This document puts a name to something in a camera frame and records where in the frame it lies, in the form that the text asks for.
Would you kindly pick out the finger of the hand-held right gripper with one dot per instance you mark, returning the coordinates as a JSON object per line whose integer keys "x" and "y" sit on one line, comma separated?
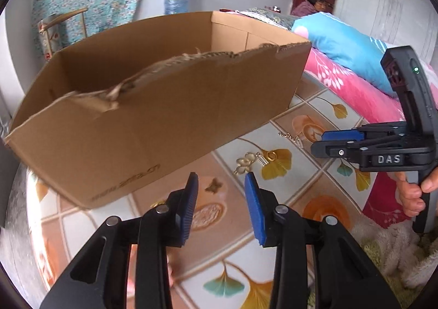
{"x": 328, "y": 151}
{"x": 342, "y": 134}

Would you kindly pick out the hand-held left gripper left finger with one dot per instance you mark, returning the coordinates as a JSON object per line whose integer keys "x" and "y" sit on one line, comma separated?
{"x": 190, "y": 199}

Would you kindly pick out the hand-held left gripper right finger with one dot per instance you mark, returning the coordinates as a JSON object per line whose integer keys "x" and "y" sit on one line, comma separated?
{"x": 255, "y": 206}

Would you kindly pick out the small gold jewelry piece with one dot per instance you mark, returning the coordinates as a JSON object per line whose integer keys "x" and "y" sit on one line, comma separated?
{"x": 158, "y": 203}

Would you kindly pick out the gold charm earring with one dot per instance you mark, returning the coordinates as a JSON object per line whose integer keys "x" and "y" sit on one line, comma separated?
{"x": 244, "y": 163}

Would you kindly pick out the gold hoop earring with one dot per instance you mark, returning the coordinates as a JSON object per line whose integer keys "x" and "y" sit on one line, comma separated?
{"x": 270, "y": 156}

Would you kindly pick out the brown cardboard box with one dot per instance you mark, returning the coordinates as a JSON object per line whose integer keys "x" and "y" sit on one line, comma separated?
{"x": 154, "y": 107}

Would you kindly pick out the person's right hand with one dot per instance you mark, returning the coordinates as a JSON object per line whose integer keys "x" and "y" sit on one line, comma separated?
{"x": 410, "y": 197}

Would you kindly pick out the printed tablecloth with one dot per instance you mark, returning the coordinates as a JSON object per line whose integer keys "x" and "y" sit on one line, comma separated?
{"x": 308, "y": 189}

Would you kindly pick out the pink floral blanket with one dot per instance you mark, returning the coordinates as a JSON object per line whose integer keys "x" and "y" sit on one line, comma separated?
{"x": 349, "y": 90}

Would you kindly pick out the blue pillow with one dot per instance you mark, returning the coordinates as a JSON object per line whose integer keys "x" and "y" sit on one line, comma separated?
{"x": 335, "y": 42}

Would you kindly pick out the grey patterned quilt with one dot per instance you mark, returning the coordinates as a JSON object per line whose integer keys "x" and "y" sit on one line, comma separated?
{"x": 270, "y": 16}

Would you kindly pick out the patterned bag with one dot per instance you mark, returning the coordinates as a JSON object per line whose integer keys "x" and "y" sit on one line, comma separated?
{"x": 49, "y": 35}

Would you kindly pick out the wooden chair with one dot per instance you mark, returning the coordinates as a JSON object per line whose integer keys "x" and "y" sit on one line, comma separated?
{"x": 73, "y": 14}

